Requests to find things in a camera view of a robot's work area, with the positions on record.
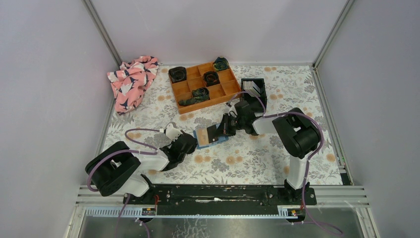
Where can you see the rolled green tie front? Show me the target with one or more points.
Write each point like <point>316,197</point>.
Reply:
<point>198,95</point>

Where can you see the rolled dark tie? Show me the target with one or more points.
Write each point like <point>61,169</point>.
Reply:
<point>177,74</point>
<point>211,78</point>

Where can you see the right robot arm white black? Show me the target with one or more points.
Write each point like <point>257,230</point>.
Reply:
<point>299,134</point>

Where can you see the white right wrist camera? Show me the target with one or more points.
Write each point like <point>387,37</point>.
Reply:
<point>230,107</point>

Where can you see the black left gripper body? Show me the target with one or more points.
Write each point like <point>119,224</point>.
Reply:
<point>181,159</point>

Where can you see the blue leather card holder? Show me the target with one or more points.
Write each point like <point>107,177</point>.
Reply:
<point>221,140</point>

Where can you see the black card box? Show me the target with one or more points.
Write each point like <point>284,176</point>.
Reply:
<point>258,104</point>

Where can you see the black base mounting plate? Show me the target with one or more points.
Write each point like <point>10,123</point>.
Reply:
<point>210,199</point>

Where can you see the pink patterned cloth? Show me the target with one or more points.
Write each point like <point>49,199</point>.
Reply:
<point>131,81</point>

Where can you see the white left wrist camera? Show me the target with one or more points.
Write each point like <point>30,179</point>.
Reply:
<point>172,132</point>

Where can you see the wooden compartment tray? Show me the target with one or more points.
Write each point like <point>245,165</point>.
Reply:
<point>220,93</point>

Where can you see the rolled green tie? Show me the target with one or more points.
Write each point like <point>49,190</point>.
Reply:
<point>220,64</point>
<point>198,95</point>

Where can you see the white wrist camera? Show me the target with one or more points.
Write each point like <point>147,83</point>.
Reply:
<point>230,107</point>
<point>172,132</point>

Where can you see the black VIP credit card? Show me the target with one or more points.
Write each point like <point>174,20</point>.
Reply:
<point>215,133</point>

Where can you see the floral table mat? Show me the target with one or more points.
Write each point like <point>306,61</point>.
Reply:
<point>243,159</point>

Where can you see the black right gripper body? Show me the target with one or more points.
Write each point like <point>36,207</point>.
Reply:
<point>231,124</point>

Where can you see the rolled green tie top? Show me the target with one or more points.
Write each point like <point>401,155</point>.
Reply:
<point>220,64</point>

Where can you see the rolled dark tie far left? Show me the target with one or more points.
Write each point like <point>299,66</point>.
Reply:
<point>177,74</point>

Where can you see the stack of cards in box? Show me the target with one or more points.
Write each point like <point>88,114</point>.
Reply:
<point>251,87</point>

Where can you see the aluminium front rail frame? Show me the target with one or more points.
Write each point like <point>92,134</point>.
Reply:
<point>328,196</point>

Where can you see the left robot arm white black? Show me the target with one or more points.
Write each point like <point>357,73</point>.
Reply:
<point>119,168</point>

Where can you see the rolled dark tie centre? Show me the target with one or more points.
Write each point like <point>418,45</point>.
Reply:
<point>211,78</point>

